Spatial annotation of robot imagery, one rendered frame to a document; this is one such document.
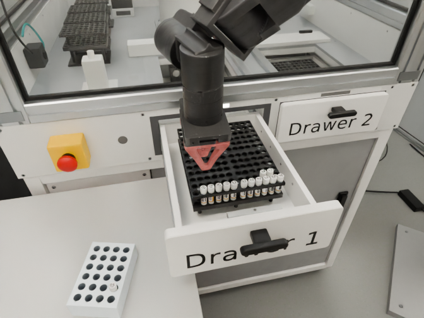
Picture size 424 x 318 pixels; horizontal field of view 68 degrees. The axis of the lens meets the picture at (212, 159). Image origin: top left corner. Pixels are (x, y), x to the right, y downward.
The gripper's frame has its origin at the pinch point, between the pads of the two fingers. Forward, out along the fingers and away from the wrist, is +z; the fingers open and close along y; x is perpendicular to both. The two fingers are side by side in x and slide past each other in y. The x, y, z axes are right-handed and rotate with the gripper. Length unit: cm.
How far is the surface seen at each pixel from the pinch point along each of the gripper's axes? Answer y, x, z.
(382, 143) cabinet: 24, -58, 25
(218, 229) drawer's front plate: -11.5, -0.4, 3.9
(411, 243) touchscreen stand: 26, -104, 96
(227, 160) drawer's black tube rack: 6.9, -5.7, 7.7
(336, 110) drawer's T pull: 19.9, -35.6, 7.8
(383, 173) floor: 78, -123, 104
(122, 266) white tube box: -7.6, 16.5, 17.4
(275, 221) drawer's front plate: -11.1, -9.5, 4.5
